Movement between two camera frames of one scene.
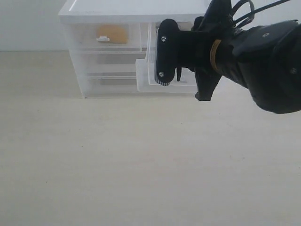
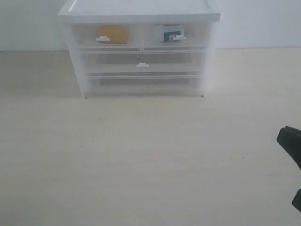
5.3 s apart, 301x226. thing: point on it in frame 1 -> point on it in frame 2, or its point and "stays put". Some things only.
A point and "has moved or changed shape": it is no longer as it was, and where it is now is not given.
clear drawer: (105, 37) stays put
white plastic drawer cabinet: (113, 43) stays put
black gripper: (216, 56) -> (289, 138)
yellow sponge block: (117, 33) stays put
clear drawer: (145, 68) has moved or changed shape
